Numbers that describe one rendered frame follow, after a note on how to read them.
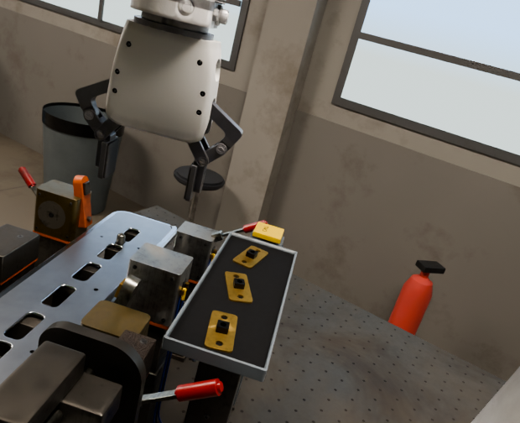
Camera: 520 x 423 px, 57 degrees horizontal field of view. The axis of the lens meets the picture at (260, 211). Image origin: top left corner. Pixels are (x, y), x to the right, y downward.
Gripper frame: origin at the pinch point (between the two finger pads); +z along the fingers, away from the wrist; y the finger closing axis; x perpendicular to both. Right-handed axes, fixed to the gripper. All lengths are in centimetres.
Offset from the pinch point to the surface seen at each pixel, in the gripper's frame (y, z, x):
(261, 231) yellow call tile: -14, 22, -45
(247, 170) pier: -1, 72, -249
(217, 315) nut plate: -10.3, 21.7, -10.7
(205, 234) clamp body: -2, 32, -57
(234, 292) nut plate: -11.8, 21.7, -18.0
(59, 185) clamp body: 37, 32, -63
